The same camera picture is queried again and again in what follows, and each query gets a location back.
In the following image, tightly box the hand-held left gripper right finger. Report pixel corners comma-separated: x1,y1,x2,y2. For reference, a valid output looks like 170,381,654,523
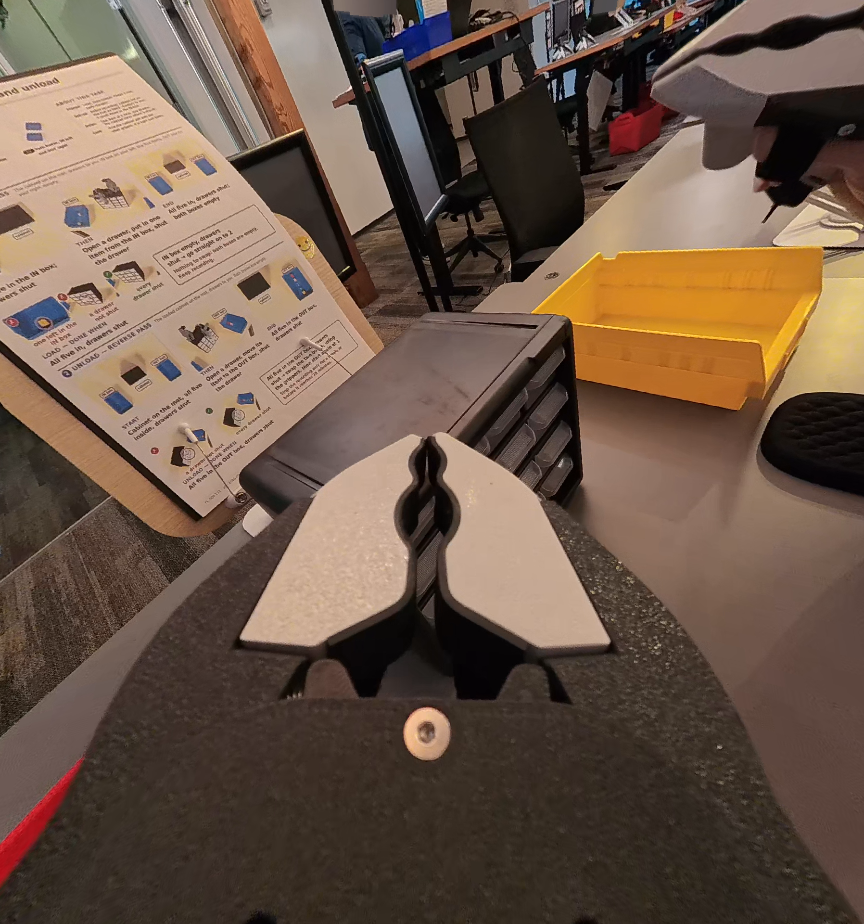
427,431,613,661

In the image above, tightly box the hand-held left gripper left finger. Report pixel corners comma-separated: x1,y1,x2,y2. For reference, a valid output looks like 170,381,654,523
239,434,423,658

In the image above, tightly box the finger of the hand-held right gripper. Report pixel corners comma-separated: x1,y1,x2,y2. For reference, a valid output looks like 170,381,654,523
652,22,864,171
678,0,864,62

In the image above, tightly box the yellow plastic bin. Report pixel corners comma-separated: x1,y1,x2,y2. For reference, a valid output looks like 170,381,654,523
536,246,826,412

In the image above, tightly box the black drawer cabinet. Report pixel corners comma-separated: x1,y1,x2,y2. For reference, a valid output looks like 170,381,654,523
241,311,584,636

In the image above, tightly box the red plastic bin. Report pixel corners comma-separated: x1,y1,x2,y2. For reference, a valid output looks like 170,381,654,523
0,763,84,893

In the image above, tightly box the person's right hand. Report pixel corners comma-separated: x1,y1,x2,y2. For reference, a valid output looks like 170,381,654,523
805,130,864,232

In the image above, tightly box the red storage crate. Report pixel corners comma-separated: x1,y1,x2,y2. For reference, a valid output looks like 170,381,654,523
610,99,668,155

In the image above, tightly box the wooden office desk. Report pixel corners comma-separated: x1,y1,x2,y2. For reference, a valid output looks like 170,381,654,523
541,0,729,80
331,0,548,109

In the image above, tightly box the black office chair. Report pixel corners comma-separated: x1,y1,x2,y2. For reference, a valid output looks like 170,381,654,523
466,84,586,282

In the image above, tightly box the black ribbed pad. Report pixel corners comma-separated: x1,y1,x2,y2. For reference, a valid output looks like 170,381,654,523
760,393,864,503

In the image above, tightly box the blue box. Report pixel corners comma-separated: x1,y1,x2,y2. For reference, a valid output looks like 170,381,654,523
386,12,455,59

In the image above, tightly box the printed instruction sheet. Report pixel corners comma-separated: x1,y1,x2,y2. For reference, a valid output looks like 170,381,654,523
0,55,378,518

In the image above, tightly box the dark panel on stand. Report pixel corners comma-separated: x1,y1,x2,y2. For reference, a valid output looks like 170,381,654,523
230,130,361,285
360,51,457,311

